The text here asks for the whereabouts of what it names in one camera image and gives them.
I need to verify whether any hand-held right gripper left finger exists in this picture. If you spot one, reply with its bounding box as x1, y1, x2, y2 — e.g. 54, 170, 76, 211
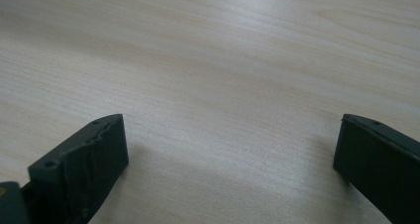
20, 113, 130, 224

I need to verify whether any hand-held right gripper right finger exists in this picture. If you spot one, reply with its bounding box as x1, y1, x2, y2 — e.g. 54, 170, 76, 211
332, 113, 420, 224

